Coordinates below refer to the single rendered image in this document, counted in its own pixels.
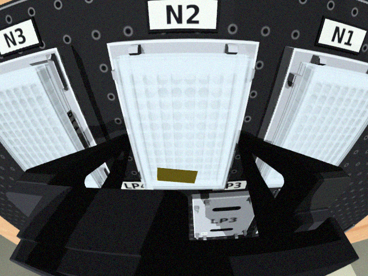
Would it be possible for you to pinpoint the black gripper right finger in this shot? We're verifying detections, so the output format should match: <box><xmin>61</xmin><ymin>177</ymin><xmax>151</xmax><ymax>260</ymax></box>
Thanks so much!
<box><xmin>238</xmin><ymin>133</ymin><xmax>352</xmax><ymax>237</ymax></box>

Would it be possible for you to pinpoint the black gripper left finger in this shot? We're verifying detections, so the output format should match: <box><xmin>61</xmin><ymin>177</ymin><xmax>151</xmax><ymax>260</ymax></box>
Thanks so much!
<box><xmin>17</xmin><ymin>134</ymin><xmax>130</xmax><ymax>189</ymax></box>

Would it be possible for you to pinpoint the dark grey perforated base plate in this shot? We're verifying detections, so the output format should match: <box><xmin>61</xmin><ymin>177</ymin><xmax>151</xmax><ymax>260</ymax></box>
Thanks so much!
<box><xmin>0</xmin><ymin>0</ymin><xmax>368</xmax><ymax>230</ymax></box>

